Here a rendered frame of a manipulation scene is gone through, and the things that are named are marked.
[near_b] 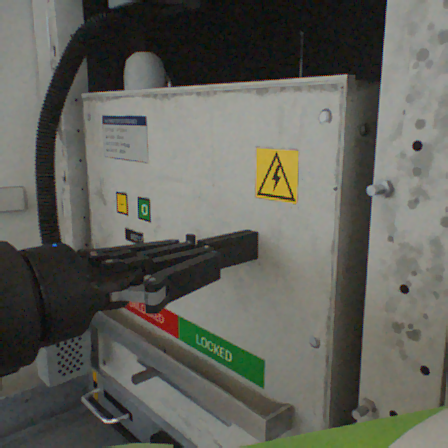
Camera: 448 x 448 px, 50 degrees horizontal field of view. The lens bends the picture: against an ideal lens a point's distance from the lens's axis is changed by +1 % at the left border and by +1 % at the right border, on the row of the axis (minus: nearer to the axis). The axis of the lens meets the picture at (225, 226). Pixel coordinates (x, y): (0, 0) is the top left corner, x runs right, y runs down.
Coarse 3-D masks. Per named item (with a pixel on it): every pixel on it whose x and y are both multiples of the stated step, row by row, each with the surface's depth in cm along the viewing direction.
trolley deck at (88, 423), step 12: (72, 420) 84; (84, 420) 84; (96, 420) 84; (48, 432) 81; (60, 432) 81; (72, 432) 81; (84, 432) 81; (96, 432) 81; (108, 432) 80; (24, 444) 78; (36, 444) 78; (48, 444) 78; (60, 444) 78; (72, 444) 78; (84, 444) 78; (96, 444) 78; (108, 444) 78; (120, 444) 78
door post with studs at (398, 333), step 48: (432, 0) 33; (384, 48) 36; (432, 48) 33; (384, 96) 37; (432, 96) 34; (384, 144) 37; (432, 144) 34; (384, 192) 37; (432, 192) 35; (384, 240) 39; (432, 240) 35; (384, 288) 39; (432, 288) 36; (384, 336) 40; (432, 336) 36; (384, 384) 40; (432, 384) 37
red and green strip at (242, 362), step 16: (128, 304) 74; (144, 304) 70; (160, 320) 68; (176, 320) 64; (176, 336) 65; (192, 336) 62; (208, 336) 59; (208, 352) 60; (224, 352) 57; (240, 352) 55; (240, 368) 56; (256, 368) 53; (256, 384) 54
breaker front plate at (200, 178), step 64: (192, 128) 56; (256, 128) 48; (320, 128) 42; (128, 192) 69; (192, 192) 58; (320, 192) 43; (320, 256) 44; (128, 320) 75; (192, 320) 62; (256, 320) 52; (320, 320) 46; (128, 384) 78; (320, 384) 47
